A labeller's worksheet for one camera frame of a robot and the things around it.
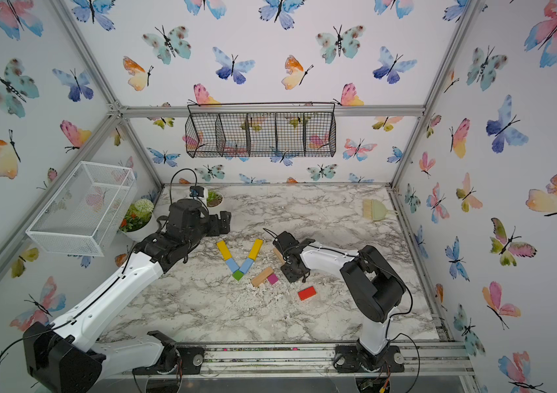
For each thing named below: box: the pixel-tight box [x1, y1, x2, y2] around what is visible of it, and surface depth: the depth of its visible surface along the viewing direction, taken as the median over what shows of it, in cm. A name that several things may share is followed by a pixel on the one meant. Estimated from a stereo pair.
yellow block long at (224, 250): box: [216, 240, 233, 261], surface depth 100 cm
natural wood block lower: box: [250, 266, 275, 288], surface depth 93 cm
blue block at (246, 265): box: [239, 257, 254, 275], surface depth 95 cm
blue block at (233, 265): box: [226, 257, 240, 273], surface depth 96 cm
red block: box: [297, 285, 317, 302], surface depth 89 cm
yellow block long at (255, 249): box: [249, 239, 263, 261], surface depth 101 cm
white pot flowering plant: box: [118, 198, 159, 242], surface depth 95 cm
